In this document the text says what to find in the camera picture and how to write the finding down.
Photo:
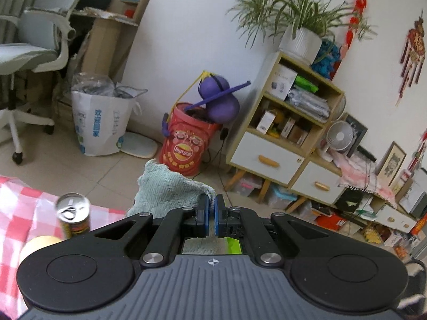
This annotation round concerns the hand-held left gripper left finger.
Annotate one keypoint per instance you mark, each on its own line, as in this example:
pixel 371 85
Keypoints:
pixel 206 216

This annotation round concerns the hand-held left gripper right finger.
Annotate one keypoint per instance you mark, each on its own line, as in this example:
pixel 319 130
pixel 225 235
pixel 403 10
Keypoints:
pixel 218 216

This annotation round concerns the green plastic bin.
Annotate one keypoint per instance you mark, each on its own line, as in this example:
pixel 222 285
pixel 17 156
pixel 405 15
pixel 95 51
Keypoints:
pixel 233 246

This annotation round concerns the light green towel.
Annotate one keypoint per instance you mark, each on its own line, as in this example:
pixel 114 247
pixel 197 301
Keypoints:
pixel 166 190

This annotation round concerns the clear plastic storage box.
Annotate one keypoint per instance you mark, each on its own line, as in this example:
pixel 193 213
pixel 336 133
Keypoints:
pixel 280 196
pixel 247 185

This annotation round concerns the tall wooden shelf cabinet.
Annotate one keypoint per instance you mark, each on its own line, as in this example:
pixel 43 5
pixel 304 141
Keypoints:
pixel 267 160

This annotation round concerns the red snack bucket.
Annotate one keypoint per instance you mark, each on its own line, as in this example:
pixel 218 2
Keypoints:
pixel 186 143

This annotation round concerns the black power plug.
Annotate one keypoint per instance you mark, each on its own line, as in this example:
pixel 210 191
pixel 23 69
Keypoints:
pixel 224 134

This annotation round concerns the white bathroom scale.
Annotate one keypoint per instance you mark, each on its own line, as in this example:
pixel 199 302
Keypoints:
pixel 139 145

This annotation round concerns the low wooden drawer cabinet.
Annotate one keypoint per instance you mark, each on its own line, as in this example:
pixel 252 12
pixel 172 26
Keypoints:
pixel 317 183

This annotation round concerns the small white box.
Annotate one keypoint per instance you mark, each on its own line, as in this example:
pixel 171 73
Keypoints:
pixel 267 121

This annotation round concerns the metal drink can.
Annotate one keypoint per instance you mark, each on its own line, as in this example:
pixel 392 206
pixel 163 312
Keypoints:
pixel 74 218

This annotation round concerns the white paper bag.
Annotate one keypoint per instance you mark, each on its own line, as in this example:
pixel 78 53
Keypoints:
pixel 100 123

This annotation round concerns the white desk fan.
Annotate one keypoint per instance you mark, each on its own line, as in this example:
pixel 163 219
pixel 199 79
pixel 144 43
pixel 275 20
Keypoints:
pixel 338 138

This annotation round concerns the stack of grey papers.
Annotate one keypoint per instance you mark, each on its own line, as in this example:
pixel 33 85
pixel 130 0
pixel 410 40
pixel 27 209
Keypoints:
pixel 308 103

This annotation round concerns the pink cloth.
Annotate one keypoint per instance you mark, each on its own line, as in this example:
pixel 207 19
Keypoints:
pixel 360 173

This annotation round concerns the white product box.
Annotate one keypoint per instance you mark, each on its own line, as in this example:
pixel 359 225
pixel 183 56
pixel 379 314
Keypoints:
pixel 280 81

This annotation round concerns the green packet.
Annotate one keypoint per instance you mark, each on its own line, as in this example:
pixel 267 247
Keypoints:
pixel 306 84

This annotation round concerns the clear jar with gold lid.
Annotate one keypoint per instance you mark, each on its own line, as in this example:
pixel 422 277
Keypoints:
pixel 38 245

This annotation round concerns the red white checked tablecloth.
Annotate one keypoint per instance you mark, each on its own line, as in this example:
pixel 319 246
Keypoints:
pixel 23 206

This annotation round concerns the white ribbed plant pot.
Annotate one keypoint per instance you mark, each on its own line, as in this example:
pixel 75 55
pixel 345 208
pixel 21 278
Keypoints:
pixel 300 45

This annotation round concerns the blue fuzzy item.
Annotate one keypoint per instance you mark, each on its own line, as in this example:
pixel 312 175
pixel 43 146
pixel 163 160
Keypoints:
pixel 328 60

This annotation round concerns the brown cardboard box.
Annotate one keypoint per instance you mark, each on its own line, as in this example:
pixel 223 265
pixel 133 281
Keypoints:
pixel 103 46

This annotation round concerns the green spider plant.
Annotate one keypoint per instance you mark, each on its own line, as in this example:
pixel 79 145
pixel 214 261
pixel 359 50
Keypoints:
pixel 293 3

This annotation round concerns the grey white office chair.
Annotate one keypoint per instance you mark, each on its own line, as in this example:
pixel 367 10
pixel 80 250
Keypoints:
pixel 30 53

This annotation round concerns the red hanging garland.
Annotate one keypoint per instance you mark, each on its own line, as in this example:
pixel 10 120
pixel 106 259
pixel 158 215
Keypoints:
pixel 360 0

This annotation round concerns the dark picture frame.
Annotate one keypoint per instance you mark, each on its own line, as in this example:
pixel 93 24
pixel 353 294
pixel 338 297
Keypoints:
pixel 358 133

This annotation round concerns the wooden picture frame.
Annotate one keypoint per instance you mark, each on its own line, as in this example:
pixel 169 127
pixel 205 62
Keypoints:
pixel 392 163

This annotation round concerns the red knot wall ornament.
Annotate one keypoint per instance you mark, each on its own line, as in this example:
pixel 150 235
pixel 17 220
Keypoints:
pixel 413 50

